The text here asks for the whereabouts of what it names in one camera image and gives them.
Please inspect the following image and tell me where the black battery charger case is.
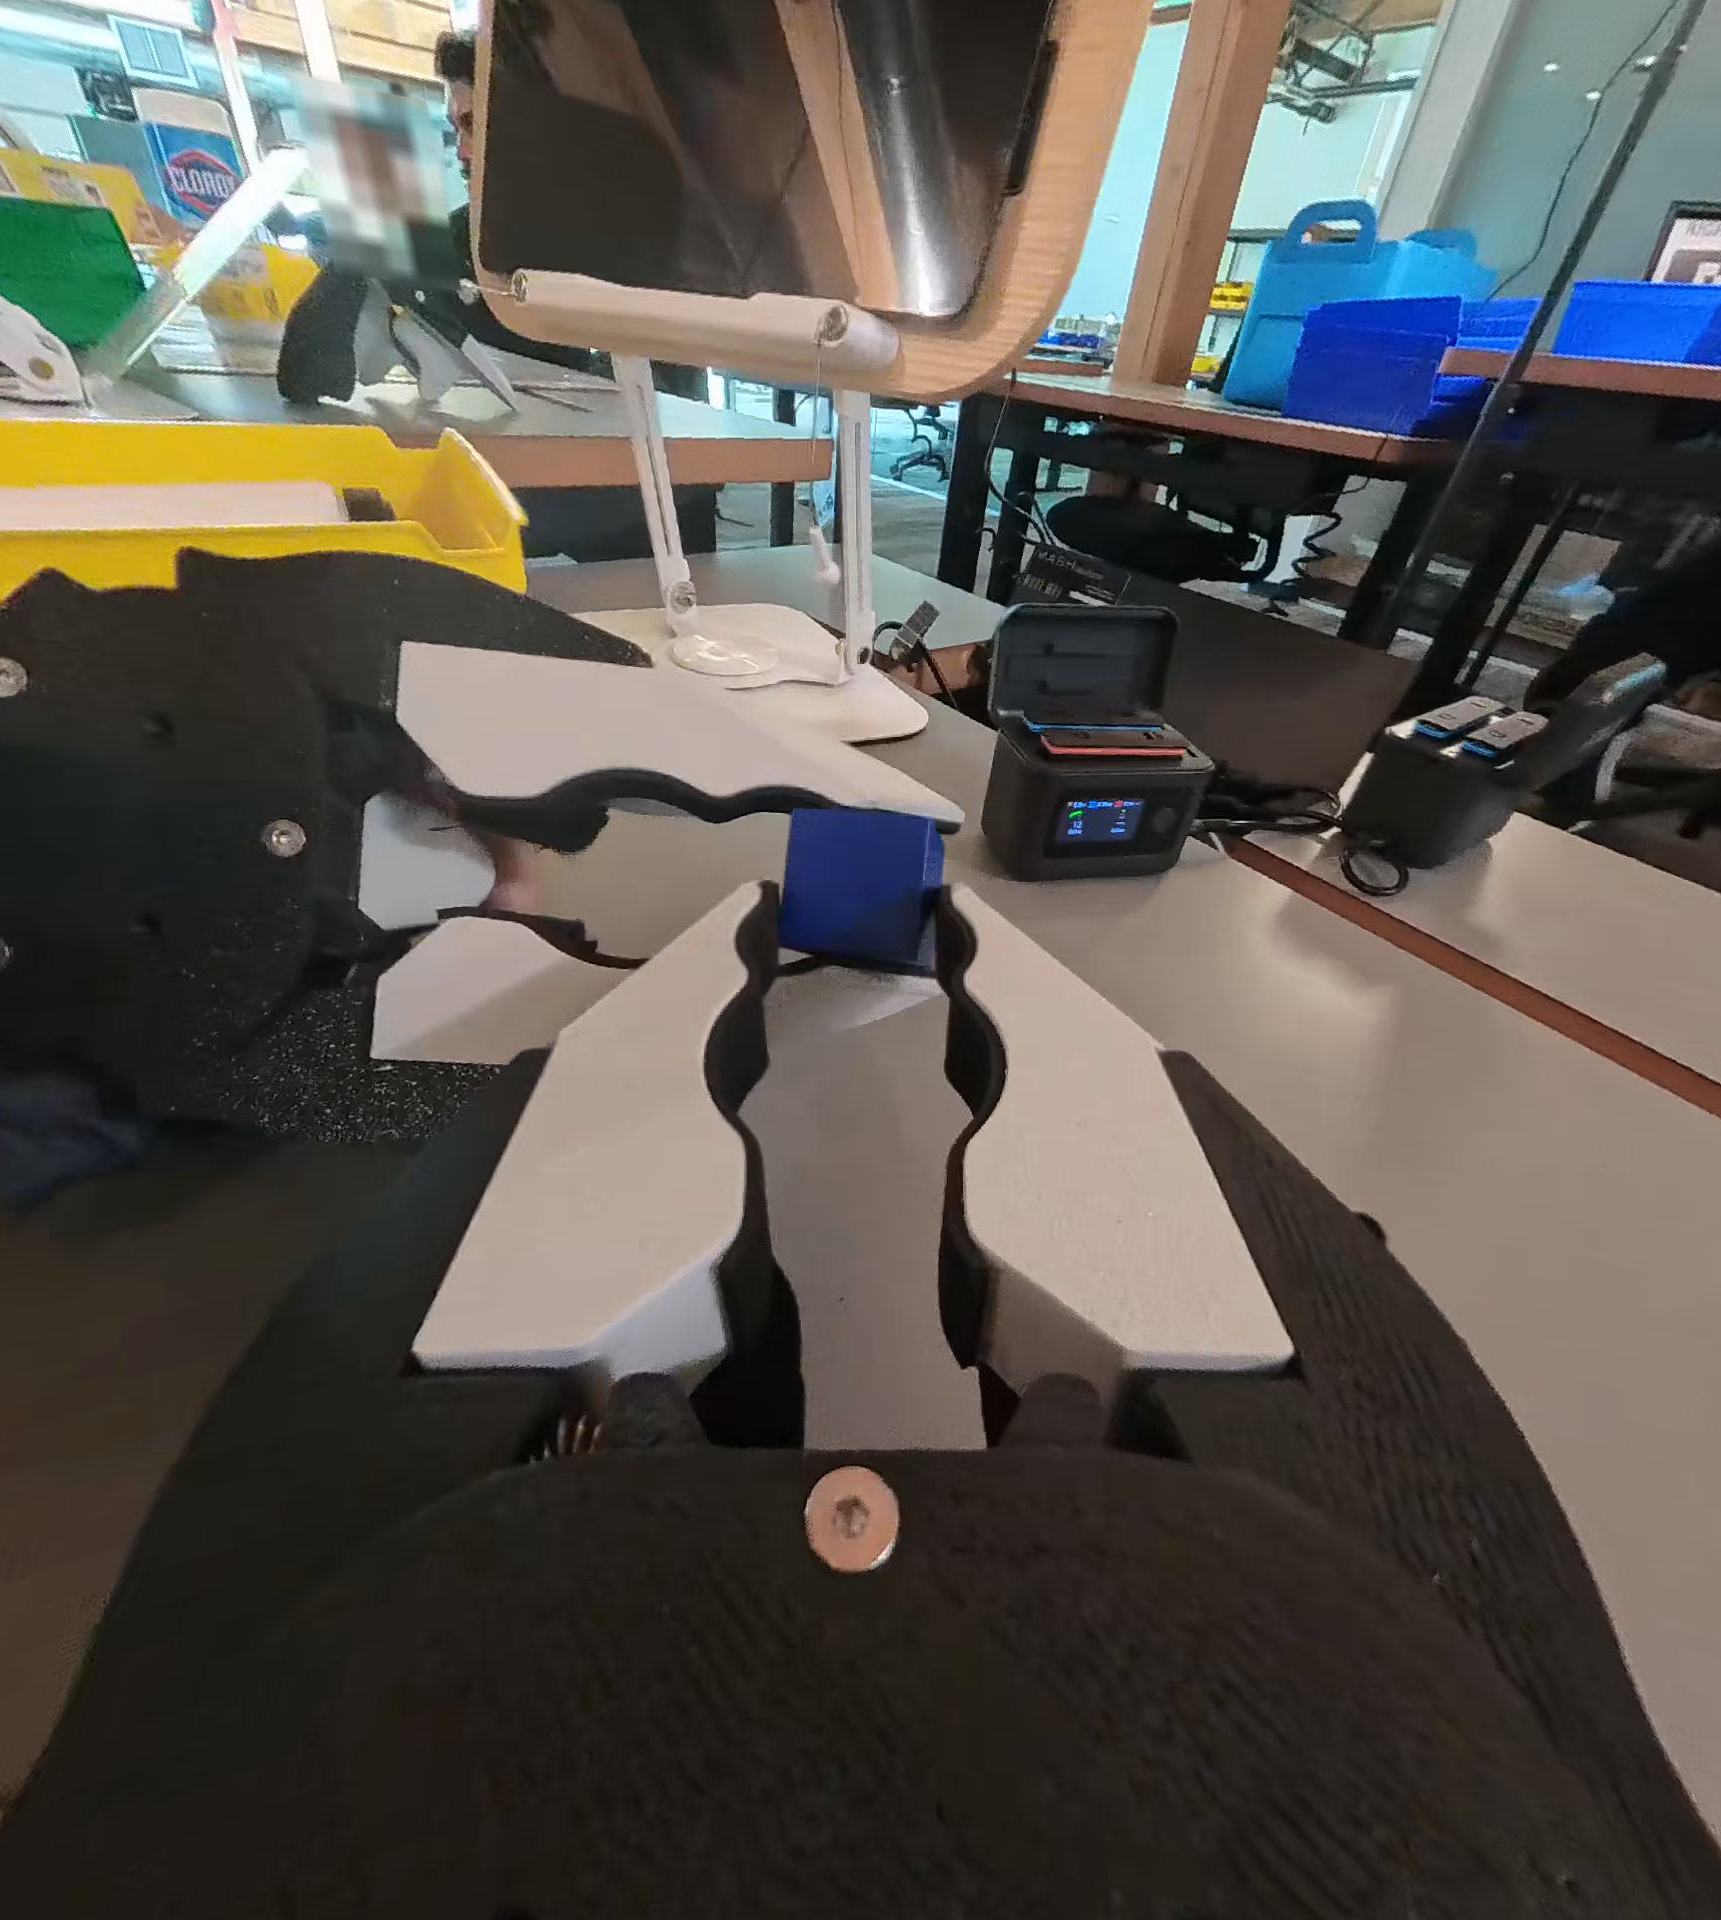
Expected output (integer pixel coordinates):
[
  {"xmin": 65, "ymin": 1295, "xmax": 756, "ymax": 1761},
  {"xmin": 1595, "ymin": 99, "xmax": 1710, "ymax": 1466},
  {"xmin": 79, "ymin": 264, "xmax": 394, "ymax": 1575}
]
[
  {"xmin": 1340, "ymin": 654, "xmax": 1672, "ymax": 876},
  {"xmin": 981, "ymin": 603, "xmax": 1221, "ymax": 885}
]

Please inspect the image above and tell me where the dark chair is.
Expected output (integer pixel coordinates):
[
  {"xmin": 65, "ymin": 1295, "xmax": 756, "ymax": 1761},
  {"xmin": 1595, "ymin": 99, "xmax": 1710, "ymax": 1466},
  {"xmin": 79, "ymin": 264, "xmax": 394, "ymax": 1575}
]
[{"xmin": 1530, "ymin": 505, "xmax": 1721, "ymax": 907}]

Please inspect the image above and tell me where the wooden support post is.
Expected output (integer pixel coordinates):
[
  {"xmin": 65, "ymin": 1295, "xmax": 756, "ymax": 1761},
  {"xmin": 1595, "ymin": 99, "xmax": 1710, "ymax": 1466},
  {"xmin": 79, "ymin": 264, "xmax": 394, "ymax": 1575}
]
[{"xmin": 1109, "ymin": 0, "xmax": 1300, "ymax": 387}]

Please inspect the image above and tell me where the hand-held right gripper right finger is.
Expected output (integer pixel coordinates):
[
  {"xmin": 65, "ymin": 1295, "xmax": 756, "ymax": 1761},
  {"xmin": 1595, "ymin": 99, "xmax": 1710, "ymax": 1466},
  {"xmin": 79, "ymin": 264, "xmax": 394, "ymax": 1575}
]
[{"xmin": 936, "ymin": 885, "xmax": 1292, "ymax": 1450}]

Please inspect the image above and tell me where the yellow storage bin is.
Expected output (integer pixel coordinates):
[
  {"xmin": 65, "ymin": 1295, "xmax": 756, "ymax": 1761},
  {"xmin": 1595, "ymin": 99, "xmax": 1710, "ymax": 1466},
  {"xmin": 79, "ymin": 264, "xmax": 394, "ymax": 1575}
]
[{"xmin": 0, "ymin": 418, "xmax": 529, "ymax": 671}]

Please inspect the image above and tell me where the blue toolbox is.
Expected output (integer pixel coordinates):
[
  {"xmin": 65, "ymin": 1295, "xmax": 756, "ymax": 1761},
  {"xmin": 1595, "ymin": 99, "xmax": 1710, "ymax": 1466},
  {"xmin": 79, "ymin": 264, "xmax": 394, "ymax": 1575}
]
[{"xmin": 1221, "ymin": 199, "xmax": 1501, "ymax": 410}]

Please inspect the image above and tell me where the black and white headset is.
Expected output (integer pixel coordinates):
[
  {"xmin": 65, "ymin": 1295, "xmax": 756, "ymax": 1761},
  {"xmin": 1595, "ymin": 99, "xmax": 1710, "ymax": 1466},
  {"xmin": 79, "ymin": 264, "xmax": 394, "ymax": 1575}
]
[{"xmin": 273, "ymin": 269, "xmax": 520, "ymax": 410}]

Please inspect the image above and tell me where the studio light on tripod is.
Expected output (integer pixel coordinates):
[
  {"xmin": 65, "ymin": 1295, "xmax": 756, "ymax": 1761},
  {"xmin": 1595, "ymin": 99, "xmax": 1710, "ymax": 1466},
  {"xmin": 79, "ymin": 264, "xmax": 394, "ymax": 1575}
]
[{"xmin": 1375, "ymin": 0, "xmax": 1710, "ymax": 694}]

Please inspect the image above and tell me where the tilted grey screen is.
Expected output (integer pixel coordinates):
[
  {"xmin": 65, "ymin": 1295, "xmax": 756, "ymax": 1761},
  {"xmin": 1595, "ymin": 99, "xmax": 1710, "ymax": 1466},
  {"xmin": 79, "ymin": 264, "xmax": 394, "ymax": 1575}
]
[{"xmin": 86, "ymin": 147, "xmax": 311, "ymax": 378}]

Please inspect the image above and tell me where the small blue parts bin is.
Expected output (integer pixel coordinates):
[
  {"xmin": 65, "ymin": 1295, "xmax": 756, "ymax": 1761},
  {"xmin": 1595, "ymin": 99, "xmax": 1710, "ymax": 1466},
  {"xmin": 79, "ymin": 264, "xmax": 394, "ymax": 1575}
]
[
  {"xmin": 1414, "ymin": 297, "xmax": 1544, "ymax": 442},
  {"xmin": 1552, "ymin": 279, "xmax": 1721, "ymax": 372},
  {"xmin": 1281, "ymin": 297, "xmax": 1466, "ymax": 429}
]

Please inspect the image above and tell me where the green storage bin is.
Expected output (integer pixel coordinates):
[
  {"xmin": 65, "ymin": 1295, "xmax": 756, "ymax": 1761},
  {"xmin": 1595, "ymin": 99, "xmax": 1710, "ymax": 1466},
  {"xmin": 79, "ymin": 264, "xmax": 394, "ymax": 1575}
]
[{"xmin": 0, "ymin": 187, "xmax": 149, "ymax": 367}]

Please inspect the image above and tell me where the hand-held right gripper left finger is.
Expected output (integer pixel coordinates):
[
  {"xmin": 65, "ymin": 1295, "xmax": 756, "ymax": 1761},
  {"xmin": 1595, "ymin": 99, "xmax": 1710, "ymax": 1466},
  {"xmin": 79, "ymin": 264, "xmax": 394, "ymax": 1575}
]
[{"xmin": 411, "ymin": 885, "xmax": 805, "ymax": 1450}]

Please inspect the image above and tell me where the dark blue cube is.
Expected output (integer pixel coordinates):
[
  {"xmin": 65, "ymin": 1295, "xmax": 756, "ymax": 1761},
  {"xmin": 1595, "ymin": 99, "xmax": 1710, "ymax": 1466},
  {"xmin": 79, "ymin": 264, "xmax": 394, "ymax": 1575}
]
[{"xmin": 777, "ymin": 809, "xmax": 949, "ymax": 977}]

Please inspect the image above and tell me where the black power cable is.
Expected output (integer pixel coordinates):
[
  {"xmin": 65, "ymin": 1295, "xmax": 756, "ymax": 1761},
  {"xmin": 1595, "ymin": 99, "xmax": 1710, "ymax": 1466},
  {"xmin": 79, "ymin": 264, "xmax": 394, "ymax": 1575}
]
[{"xmin": 870, "ymin": 602, "xmax": 952, "ymax": 702}]

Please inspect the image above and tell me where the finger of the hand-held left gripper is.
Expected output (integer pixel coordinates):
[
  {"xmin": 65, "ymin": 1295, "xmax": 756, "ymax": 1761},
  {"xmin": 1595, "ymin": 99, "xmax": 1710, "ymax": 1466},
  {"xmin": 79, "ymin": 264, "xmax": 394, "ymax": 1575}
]
[
  {"xmin": 369, "ymin": 907, "xmax": 656, "ymax": 1067},
  {"xmin": 392, "ymin": 640, "xmax": 965, "ymax": 854}
]

